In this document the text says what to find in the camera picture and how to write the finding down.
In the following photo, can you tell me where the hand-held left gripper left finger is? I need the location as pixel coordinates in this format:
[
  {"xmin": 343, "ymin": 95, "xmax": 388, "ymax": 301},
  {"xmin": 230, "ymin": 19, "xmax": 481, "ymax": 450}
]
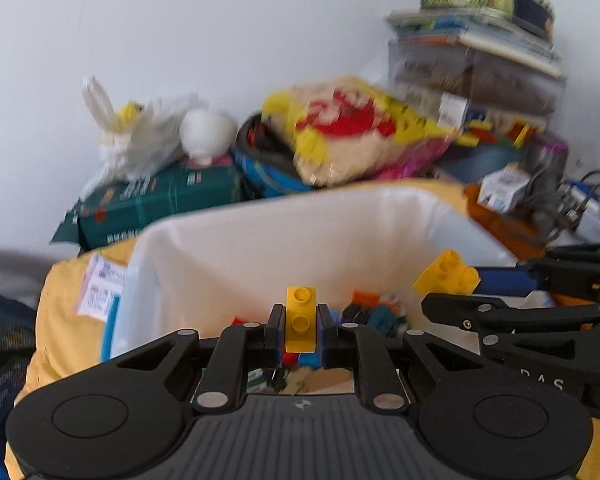
[{"xmin": 107, "ymin": 305, "xmax": 286, "ymax": 408}]

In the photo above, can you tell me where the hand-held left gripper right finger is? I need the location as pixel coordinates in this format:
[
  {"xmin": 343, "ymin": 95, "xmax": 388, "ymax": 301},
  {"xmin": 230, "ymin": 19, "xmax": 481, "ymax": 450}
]
[{"xmin": 316, "ymin": 305, "xmax": 491, "ymax": 409}]

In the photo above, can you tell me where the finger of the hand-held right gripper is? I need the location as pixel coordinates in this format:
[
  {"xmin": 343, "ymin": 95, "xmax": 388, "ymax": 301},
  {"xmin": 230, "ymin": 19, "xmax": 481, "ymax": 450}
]
[
  {"xmin": 421, "ymin": 293, "xmax": 600, "ymax": 333},
  {"xmin": 475, "ymin": 242, "xmax": 600, "ymax": 301}
]

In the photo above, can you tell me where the small yellow building brick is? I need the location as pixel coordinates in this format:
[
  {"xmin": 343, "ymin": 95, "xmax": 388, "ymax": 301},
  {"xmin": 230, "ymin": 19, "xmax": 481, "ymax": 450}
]
[{"xmin": 285, "ymin": 285, "xmax": 317, "ymax": 353}]

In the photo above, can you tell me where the white plastic bin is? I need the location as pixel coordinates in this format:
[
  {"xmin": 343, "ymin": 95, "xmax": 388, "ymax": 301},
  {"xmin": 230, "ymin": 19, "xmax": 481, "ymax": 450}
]
[{"xmin": 100, "ymin": 182, "xmax": 556, "ymax": 401}]

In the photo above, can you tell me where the large orange box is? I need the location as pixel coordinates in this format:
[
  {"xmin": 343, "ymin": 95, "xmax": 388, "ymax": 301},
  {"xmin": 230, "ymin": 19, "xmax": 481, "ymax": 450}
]
[{"xmin": 462, "ymin": 182, "xmax": 551, "ymax": 251}]

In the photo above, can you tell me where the small white box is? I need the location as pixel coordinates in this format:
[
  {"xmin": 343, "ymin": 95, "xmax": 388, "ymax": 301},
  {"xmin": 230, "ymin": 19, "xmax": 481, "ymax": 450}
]
[{"xmin": 477, "ymin": 165, "xmax": 528, "ymax": 211}]

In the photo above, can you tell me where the dark round tin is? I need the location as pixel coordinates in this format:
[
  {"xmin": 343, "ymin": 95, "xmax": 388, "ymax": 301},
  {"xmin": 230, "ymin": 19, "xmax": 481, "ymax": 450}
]
[{"xmin": 437, "ymin": 142, "xmax": 531, "ymax": 178}]

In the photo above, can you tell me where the grey can with purple rim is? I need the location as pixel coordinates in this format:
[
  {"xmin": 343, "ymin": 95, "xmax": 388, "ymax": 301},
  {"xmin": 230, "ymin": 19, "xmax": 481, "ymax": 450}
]
[{"xmin": 525, "ymin": 132, "xmax": 570, "ymax": 181}]

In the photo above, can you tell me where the colourful wooden puzzle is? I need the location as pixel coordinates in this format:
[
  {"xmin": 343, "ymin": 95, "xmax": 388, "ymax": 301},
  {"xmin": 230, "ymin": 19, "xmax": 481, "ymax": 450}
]
[{"xmin": 455, "ymin": 110, "xmax": 543, "ymax": 148}]

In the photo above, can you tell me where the black blue striped bag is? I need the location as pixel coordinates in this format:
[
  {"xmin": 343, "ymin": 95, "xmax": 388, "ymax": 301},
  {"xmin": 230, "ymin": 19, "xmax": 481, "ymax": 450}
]
[{"xmin": 230, "ymin": 112, "xmax": 326, "ymax": 196}]

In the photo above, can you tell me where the white and blue packet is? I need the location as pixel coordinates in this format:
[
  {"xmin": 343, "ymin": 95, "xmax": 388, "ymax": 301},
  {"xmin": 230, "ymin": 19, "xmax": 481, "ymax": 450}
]
[{"xmin": 77, "ymin": 254, "xmax": 131, "ymax": 318}]

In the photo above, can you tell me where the dark green box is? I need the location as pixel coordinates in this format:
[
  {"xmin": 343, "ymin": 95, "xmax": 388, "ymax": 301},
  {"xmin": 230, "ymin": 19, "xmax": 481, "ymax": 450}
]
[{"xmin": 50, "ymin": 160, "xmax": 251, "ymax": 256}]

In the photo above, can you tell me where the clear plastic storage box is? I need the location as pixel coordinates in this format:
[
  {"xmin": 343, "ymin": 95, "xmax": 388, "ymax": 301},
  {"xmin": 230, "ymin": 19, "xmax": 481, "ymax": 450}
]
[{"xmin": 387, "ymin": 40, "xmax": 567, "ymax": 121}]

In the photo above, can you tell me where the yellow bag with red print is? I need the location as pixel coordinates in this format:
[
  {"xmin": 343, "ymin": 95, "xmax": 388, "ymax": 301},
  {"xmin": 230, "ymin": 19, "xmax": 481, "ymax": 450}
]
[{"xmin": 262, "ymin": 76, "xmax": 461, "ymax": 188}]

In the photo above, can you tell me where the white bowl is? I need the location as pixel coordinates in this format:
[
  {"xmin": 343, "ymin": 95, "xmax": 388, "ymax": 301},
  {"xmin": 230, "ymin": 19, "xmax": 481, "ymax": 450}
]
[{"xmin": 180, "ymin": 109, "xmax": 238, "ymax": 166}]

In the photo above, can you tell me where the yellow blanket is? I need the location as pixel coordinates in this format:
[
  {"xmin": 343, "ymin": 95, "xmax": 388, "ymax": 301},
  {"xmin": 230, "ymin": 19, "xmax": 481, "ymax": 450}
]
[{"xmin": 5, "ymin": 180, "xmax": 600, "ymax": 480}]

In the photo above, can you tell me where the white plastic bag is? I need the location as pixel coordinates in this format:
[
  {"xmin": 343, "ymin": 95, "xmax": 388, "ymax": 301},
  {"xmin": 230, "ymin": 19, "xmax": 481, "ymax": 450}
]
[{"xmin": 80, "ymin": 76, "xmax": 211, "ymax": 183}]

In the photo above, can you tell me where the dark blue fabric chair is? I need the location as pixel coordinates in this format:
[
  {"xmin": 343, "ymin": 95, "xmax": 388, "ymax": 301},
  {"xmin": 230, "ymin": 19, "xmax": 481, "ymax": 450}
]
[{"xmin": 0, "ymin": 287, "xmax": 38, "ymax": 480}]

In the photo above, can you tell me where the grey cable bundle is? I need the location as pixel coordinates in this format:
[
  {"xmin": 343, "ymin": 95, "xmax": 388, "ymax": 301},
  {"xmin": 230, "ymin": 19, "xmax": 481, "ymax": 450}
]
[{"xmin": 522, "ymin": 170, "xmax": 600, "ymax": 241}]

